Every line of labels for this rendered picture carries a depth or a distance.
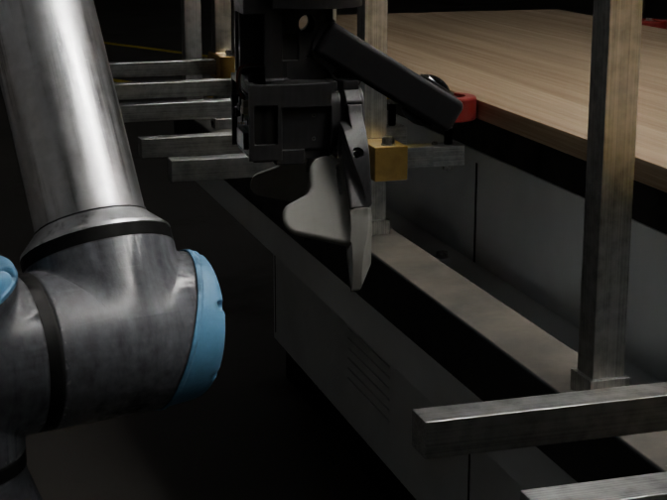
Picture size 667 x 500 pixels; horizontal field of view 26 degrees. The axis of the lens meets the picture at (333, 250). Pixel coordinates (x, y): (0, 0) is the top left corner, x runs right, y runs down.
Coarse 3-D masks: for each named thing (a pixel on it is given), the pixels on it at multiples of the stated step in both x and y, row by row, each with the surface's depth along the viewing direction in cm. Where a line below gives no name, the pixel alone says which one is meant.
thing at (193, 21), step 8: (184, 0) 330; (192, 0) 331; (184, 8) 331; (192, 8) 331; (200, 8) 332; (184, 16) 331; (192, 16) 332; (200, 16) 332; (184, 24) 332; (192, 24) 332; (200, 24) 333; (184, 32) 333; (192, 32) 333; (200, 32) 333; (184, 40) 333; (192, 40) 333; (200, 40) 334; (184, 48) 334; (192, 48) 334; (200, 48) 334; (184, 56) 335; (192, 56) 334; (200, 56) 335
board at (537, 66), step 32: (352, 32) 307; (416, 32) 307; (448, 32) 307; (480, 32) 307; (512, 32) 307; (544, 32) 307; (576, 32) 307; (416, 64) 252; (448, 64) 252; (480, 64) 252; (512, 64) 252; (544, 64) 252; (576, 64) 252; (640, 64) 252; (480, 96) 214; (512, 96) 214; (544, 96) 214; (576, 96) 214; (640, 96) 214; (512, 128) 200; (544, 128) 190; (576, 128) 186; (640, 128) 186; (640, 160) 166
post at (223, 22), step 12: (216, 0) 301; (228, 0) 301; (216, 12) 301; (228, 12) 302; (216, 24) 302; (228, 24) 303; (216, 36) 303; (228, 36) 303; (216, 48) 303; (228, 48) 304; (216, 96) 306; (228, 96) 306
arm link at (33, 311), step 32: (0, 256) 133; (0, 288) 126; (32, 288) 131; (0, 320) 126; (32, 320) 129; (0, 352) 126; (32, 352) 128; (0, 384) 126; (32, 384) 128; (64, 384) 130; (0, 416) 128; (32, 416) 130; (0, 448) 128
